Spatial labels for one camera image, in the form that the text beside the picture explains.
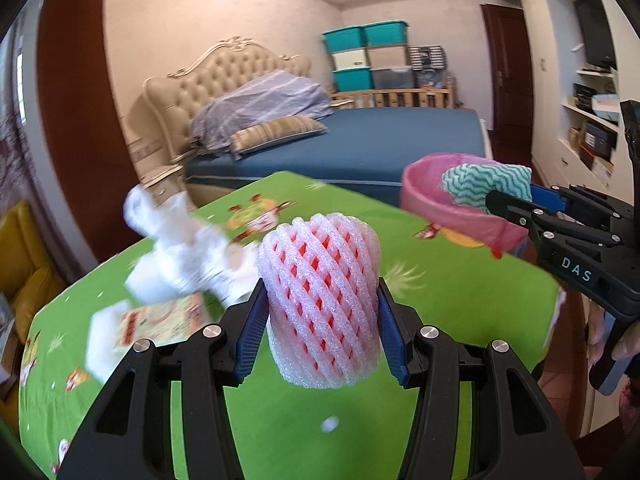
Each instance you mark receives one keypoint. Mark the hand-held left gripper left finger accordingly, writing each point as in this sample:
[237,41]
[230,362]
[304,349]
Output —
[250,340]

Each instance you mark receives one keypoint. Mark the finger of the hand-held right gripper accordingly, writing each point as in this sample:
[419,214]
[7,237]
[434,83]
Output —
[547,199]
[505,205]

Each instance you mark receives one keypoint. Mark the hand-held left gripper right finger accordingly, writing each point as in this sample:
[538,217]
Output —
[395,345]

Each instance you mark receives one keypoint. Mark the teal zigzag cloth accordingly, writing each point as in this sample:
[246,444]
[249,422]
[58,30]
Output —
[480,180]

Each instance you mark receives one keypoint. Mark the pink basket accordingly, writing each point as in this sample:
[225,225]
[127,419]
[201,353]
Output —
[435,210]

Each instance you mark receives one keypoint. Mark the red fruit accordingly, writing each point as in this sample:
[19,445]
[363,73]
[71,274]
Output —
[320,300]

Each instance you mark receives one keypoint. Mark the person's right hand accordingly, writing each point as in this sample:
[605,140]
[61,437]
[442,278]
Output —
[597,332]

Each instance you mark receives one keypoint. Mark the flat snack packet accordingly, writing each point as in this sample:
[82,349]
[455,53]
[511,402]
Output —
[160,317]

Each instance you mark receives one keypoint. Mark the green printed tablecloth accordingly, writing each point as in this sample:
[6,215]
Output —
[150,410]

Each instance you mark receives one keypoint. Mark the dark wooden door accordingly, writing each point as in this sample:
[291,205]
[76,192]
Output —
[505,80]

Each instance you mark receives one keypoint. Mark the bed with blue sheet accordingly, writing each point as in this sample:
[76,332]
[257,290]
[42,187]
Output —
[375,145]

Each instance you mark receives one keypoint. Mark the checkered bag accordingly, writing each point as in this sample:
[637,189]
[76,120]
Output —
[427,57]

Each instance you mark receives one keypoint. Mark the black television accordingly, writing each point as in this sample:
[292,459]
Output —
[595,30]

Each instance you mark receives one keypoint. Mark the stack of plastic storage boxes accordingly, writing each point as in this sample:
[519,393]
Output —
[370,55]

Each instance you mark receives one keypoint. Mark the cream nightstand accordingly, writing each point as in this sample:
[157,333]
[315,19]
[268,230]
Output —
[155,160]

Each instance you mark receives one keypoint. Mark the striped pillow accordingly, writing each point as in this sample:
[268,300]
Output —
[280,132]

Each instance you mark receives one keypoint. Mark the lavender striped quilt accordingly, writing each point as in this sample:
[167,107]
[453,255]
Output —
[265,105]

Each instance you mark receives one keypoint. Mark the yellow leather armchair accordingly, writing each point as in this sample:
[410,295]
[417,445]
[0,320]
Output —
[25,260]

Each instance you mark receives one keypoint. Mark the beige tufted headboard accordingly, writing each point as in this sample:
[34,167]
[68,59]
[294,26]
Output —
[220,75]

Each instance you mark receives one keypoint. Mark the dark wooden panel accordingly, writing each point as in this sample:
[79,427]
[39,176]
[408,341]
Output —
[75,110]

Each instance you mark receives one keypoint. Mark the lace curtain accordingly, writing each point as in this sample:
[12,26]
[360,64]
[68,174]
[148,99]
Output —
[15,160]

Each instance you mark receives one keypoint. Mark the white wall shelf unit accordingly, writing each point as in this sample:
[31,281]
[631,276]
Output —
[560,125]

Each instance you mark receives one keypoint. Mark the wooden crib rail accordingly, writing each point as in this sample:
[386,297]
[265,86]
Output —
[390,97]

